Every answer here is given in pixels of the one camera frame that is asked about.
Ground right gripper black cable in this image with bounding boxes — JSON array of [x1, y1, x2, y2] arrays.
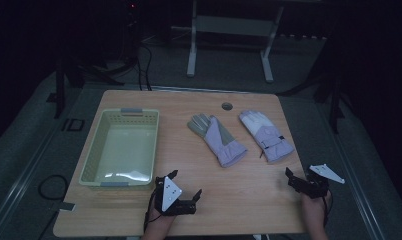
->
[[321, 189, 334, 228]]

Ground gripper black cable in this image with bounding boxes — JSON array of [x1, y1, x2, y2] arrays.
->
[[321, 189, 334, 228], [143, 188, 163, 233]]

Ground black metal stand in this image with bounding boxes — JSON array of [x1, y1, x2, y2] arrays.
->
[[46, 56, 125, 120]]

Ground purple glove with grey palm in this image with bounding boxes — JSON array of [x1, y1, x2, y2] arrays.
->
[[186, 113, 249, 169]]

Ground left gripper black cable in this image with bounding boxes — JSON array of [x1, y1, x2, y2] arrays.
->
[[143, 188, 163, 233]]

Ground person's right hand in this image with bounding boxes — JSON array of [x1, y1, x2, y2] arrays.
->
[[300, 190, 332, 240]]

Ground person's left hand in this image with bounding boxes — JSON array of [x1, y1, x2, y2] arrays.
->
[[140, 205, 177, 240]]

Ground black cable loop on floor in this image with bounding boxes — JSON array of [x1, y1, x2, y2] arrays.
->
[[37, 174, 70, 202]]

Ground black tripod stand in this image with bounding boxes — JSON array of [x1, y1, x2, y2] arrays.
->
[[277, 49, 358, 135]]

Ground pale green plastic basket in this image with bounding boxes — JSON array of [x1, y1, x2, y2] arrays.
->
[[78, 107, 160, 189]]

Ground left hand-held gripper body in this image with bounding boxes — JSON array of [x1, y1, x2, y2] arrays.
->
[[154, 175, 198, 216]]

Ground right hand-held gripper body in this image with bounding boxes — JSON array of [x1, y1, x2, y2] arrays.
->
[[287, 163, 346, 200]]

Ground black hanging cables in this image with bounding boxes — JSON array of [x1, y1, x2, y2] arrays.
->
[[134, 39, 154, 92]]

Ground white metal table frame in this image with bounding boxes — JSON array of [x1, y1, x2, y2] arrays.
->
[[186, 0, 286, 84]]

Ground purple glove with white fingers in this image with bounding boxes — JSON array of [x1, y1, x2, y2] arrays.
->
[[238, 109, 295, 165]]

